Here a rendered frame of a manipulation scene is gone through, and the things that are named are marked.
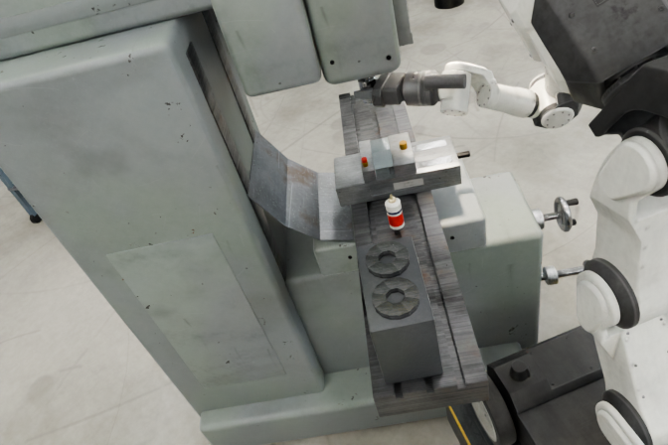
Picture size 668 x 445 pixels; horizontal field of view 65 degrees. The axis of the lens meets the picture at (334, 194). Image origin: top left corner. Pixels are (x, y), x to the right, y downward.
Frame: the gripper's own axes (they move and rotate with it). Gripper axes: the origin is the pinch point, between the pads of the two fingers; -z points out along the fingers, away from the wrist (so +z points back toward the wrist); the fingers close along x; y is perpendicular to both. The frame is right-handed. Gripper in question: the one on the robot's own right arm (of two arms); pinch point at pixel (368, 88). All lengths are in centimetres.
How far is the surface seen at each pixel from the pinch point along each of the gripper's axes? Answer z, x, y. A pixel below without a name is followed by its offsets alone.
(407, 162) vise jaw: 9.3, 5.7, 19.5
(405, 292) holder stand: 24, 55, 11
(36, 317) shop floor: -206, 31, 120
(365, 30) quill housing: 6.2, 8.2, -20.0
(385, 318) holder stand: 22, 60, 12
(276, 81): -13.3, 19.5, -13.9
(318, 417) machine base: -26, 44, 108
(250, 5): -13.2, 19.6, -32.2
